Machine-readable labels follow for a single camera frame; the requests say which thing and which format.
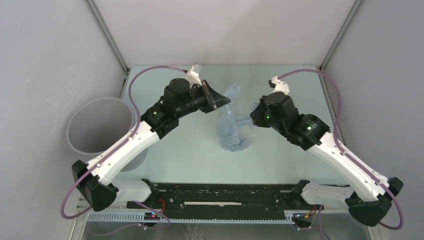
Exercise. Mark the right corner aluminium post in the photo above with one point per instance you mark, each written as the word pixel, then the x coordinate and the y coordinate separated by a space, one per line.
pixel 355 8

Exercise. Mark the right controller board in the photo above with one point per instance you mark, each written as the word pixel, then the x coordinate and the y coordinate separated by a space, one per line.
pixel 302 220

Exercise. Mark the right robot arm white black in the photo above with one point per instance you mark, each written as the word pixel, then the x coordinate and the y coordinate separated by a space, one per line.
pixel 368 196

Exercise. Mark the left corner aluminium post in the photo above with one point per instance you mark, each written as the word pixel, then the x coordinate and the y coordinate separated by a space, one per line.
pixel 107 35

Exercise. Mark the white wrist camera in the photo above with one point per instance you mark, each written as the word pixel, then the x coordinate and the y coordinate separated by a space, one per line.
pixel 192 75
pixel 278 85

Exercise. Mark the light blue plastic trash bag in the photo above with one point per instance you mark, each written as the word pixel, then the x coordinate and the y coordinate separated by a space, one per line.
pixel 228 127

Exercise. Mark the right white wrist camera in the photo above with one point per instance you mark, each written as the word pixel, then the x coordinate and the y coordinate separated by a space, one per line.
pixel 278 85

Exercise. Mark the left controller board with leds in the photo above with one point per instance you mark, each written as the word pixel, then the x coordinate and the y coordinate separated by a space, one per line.
pixel 152 216

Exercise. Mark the grey cylindrical trash bin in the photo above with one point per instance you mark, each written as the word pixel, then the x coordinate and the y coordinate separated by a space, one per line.
pixel 98 125

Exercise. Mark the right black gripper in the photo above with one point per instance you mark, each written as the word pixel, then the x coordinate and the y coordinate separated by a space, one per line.
pixel 257 115

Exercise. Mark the corner aluminium post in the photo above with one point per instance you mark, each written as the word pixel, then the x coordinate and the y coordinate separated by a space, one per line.
pixel 107 35
pixel 355 8

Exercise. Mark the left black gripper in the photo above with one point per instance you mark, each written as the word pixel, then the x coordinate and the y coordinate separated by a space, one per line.
pixel 214 99

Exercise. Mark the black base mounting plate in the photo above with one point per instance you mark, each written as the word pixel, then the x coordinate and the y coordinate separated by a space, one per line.
pixel 227 202

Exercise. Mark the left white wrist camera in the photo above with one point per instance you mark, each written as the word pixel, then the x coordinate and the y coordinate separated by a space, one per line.
pixel 192 75

